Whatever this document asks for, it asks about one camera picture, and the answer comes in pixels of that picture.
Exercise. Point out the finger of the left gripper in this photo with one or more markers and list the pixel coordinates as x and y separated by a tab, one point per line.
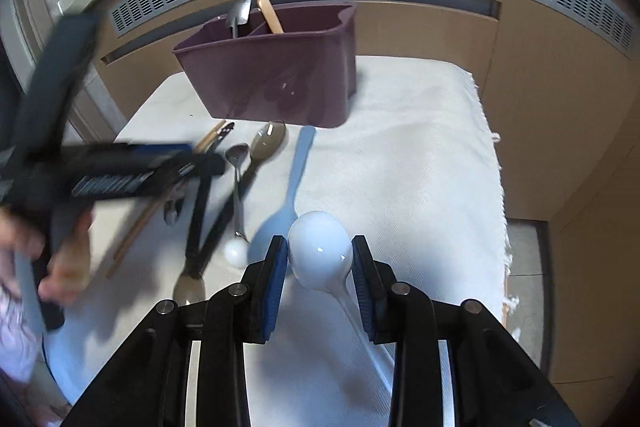
110	186
177	160

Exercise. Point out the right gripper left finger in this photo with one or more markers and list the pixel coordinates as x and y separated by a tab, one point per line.
264	281

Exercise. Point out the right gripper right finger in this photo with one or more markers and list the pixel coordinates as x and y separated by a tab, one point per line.
378	306

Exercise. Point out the wooden chopstick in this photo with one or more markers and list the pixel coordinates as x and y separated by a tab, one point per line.
149	210

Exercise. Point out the white ball-end metal spoon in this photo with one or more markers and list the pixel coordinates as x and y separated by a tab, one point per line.
236	249

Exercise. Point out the white plastic ladle spoon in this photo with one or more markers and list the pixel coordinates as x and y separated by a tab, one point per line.
320	252

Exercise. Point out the black-handled spoon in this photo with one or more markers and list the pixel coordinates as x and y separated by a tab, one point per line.
190	287

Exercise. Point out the blue-grey plastic spoon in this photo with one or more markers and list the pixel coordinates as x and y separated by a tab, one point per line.
280	222

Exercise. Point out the brown translucent plastic spoon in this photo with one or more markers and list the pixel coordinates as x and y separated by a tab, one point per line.
267	143

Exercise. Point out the person's left hand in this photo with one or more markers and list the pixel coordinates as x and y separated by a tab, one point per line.
68	269

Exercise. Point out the white cloth mat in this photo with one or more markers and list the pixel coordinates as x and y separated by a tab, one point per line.
413	169

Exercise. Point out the maroon utensil caddy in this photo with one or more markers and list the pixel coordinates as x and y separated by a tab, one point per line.
304	75

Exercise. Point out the metal utensil in caddy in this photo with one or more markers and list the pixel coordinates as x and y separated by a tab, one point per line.
238	16

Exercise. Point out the small grey vent grille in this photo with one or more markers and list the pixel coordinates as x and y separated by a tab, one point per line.
603	17

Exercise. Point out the wooden-handled utensil in caddy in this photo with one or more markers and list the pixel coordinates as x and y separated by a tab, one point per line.
271	17

